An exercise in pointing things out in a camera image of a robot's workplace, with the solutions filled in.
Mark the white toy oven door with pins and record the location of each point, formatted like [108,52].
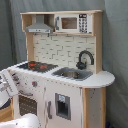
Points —
[28,101]

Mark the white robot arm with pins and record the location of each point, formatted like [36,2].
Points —
[7,88]

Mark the white wooden toy kitchen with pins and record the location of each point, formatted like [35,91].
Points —
[87,97]

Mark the grey toy sink basin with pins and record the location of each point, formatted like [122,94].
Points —
[73,74]

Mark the black toy faucet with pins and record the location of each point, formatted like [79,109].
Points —
[82,64]

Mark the black toy stovetop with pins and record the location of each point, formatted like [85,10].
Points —
[37,66]

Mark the right red stove knob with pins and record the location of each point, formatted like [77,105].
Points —
[34,83]

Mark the grey toy ice dispenser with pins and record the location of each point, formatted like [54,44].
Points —
[62,104]

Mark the toy microwave oven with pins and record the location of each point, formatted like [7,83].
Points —
[73,23]

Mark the grey toy range hood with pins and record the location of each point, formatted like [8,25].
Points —
[39,26]

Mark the grey backdrop curtain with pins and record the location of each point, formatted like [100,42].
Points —
[115,43]

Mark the grey cabinet door handle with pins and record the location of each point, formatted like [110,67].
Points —
[49,110]

